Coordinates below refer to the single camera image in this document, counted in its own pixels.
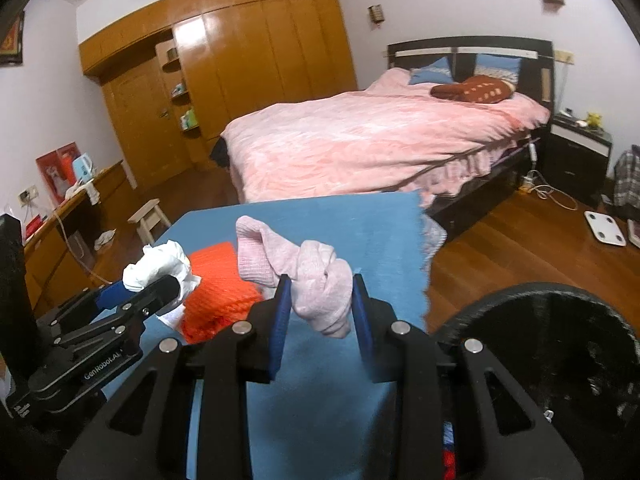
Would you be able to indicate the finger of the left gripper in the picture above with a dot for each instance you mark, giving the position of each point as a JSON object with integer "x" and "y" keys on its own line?
{"x": 84, "y": 308}
{"x": 140, "y": 304}

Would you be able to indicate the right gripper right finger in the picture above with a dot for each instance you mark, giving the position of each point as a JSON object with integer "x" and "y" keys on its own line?
{"x": 499, "y": 431}

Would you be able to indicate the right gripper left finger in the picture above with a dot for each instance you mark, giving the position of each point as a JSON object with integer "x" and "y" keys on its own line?
{"x": 143, "y": 431}

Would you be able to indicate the white tissue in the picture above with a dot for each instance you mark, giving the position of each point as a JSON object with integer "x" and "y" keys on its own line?
{"x": 164, "y": 259}

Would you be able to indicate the orange foam net sleeve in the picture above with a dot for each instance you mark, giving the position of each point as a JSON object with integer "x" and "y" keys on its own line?
{"x": 221, "y": 298}

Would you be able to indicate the pink sock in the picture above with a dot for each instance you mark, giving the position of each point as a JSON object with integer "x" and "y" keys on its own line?
{"x": 321, "y": 281}

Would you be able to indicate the black trash bin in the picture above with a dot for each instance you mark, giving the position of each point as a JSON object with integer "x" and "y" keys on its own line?
{"x": 575, "y": 356}

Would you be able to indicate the wooden side desk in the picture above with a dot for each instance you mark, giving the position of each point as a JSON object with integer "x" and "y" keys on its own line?
{"x": 81, "y": 245}

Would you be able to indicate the small white stool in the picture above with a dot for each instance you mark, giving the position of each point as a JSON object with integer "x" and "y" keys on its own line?
{"x": 147, "y": 218}

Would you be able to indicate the red poster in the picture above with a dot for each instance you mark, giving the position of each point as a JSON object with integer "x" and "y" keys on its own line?
{"x": 56, "y": 169}

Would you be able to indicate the light blue electric kettle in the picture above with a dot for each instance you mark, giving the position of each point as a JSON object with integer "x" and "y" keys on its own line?
{"x": 83, "y": 168}

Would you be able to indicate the grey quilted pad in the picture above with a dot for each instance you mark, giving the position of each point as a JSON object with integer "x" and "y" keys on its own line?
{"x": 434, "y": 237}

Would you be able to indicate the white bathroom scale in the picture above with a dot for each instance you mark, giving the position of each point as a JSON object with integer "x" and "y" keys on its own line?
{"x": 604, "y": 229}

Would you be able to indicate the red white floor scale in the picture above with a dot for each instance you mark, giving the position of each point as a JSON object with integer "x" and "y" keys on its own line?
{"x": 633, "y": 231}

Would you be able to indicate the wooden wardrobe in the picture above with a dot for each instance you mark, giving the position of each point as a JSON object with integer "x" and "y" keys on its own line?
{"x": 176, "y": 72}

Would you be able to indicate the plaid cloth on chair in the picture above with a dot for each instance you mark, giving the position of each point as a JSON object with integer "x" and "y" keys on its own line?
{"x": 627, "y": 179}

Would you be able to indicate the black nightstand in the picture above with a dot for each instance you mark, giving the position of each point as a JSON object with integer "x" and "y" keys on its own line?
{"x": 576, "y": 159}

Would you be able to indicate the yellow plush toy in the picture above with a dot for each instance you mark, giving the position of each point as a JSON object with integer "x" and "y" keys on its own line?
{"x": 594, "y": 121}

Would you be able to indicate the bed with pink duvet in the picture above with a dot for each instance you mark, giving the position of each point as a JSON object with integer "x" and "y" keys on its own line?
{"x": 461, "y": 159}

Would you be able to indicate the dark red dotted pillow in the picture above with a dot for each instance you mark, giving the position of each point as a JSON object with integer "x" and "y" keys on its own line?
{"x": 479, "y": 89}

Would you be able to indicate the right blue pillow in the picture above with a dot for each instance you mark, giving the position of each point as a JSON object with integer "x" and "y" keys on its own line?
{"x": 506, "y": 68}

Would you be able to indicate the blue pillow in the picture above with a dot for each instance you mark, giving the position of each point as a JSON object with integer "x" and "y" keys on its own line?
{"x": 437, "y": 72}
{"x": 506, "y": 68}

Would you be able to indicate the left blue pillow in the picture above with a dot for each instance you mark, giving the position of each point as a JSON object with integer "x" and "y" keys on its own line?
{"x": 437, "y": 72}

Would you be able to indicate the wall picture frame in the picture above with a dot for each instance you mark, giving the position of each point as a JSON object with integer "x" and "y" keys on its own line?
{"x": 11, "y": 51}

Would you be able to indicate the wall power socket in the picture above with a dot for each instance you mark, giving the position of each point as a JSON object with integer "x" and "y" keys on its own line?
{"x": 564, "y": 57}

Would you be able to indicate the left wall lamp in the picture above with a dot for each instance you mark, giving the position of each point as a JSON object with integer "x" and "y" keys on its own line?
{"x": 376, "y": 14}

